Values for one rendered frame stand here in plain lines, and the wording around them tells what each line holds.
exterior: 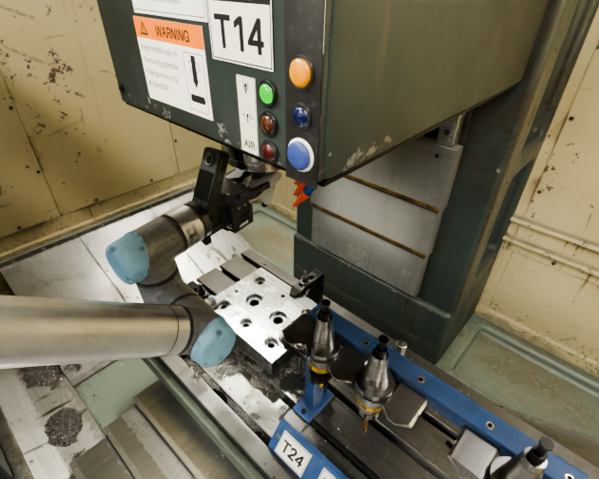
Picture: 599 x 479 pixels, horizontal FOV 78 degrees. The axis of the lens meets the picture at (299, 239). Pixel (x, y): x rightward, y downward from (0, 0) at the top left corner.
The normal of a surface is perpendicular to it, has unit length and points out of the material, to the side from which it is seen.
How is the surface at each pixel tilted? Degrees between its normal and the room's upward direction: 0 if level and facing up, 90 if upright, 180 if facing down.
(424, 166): 90
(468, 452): 0
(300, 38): 90
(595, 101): 90
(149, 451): 8
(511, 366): 0
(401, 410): 0
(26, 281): 24
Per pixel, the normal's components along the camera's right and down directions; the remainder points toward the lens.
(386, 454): 0.01, -0.81
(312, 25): -0.68, 0.42
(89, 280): 0.32, -0.58
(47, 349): 0.73, 0.36
